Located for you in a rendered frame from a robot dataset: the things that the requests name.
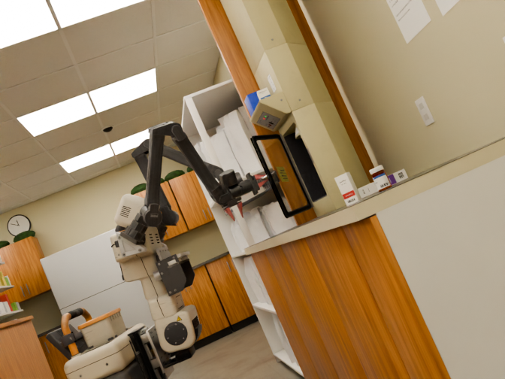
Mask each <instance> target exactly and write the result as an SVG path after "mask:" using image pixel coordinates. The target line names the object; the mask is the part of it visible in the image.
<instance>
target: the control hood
mask: <svg viewBox="0 0 505 379"><path fill-rule="evenodd" d="M263 111H264V112H265V113H267V114H270V115H272V116H275V117H278V118H280V121H279V122H278V124H276V126H275V127H274V129H269V128H268V127H266V126H263V125H260V124H258V123H257V122H258V120H259V117H260V116H261V115H262V112H263ZM290 113H291V109H290V107H289V104H288V102H287V101H286V97H285V96H284V94H283V92H279V93H277V94H275V95H272V96H269V97H267V98H265V99H262V100H259V103H258V104H257V106H256V109H255V110H254V112H253V114H252V116H251V118H250V120H249V121H250V122H251V123H254V124H256V125H258V126H261V127H263V128H266V129H268V130H271V131H272V132H275V131H277V130H278V129H279V128H280V127H281V125H282V124H283V122H284V121H285V120H286V118H287V117H288V115H290Z"/></svg>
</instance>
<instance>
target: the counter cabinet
mask: <svg viewBox="0 0 505 379"><path fill-rule="evenodd" d="M251 256H252V258H253V261H254V263H255V264H256V268H257V269H258V271H259V274H260V276H261V279H262V281H263V284H264V285H265V288H266V290H267V292H268V295H269V297H270V299H271V302H272V304H273V306H274V309H275V311H276V313H277V316H278V318H279V320H280V322H281V325H282V327H283V330H284V332H285V334H286V337H287V338H288V340H289V343H290V345H291V348H292V350H293V353H294V355H295V357H296V359H297V361H298V364H299V366H300V368H301V371H302V373H303V375H304V378H305V379H505V155H504V156H502V157H500V158H498V159H495V160H493V161H491V162H488V163H486V164H484V165H481V166H480V167H478V168H475V169H473V170H471V171H469V172H466V173H464V174H462V175H459V176H457V177H455V178H453V179H451V180H448V181H447V182H444V183H442V184H440V185H438V186H435V187H433V188H431V189H428V190H426V191H424V192H423V193H420V194H418V195H416V196H413V197H411V198H409V199H406V200H404V201H402V202H399V203H397V204H396V205H392V206H391V207H389V208H386V209H384V210H382V211H380V212H377V213H375V214H373V215H371V216H369V217H366V218H364V219H362V220H359V221H357V222H354V223H350V224H347V225H345V226H340V227H337V228H335V229H330V230H328V231H325V232H320V233H318V234H315V235H311V236H308V237H305V238H301V239H298V240H295V241H291V242H288V243H285V244H281V245H278V246H276V247H271V248H268V249H266V250H261V251H259V252H256V253H251Z"/></svg>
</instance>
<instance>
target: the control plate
mask: <svg viewBox="0 0 505 379"><path fill-rule="evenodd" d="M265 116H266V117H265ZM263 118H265V120H264V119H263ZM273 118H274V120H273V122H272V123H273V124H270V123H269V122H271V121H272V119H273ZM279 121H280V118H278V117H275V116H272V115H270V114H267V113H265V112H264V111H263V112H262V115H261V116H260V117H259V120H258V122H257V123H258V124H260V125H263V126H266V127H268V128H269V129H274V127H275V126H276V124H278V122H279ZM269 124H270V125H271V126H270V127H269Z"/></svg>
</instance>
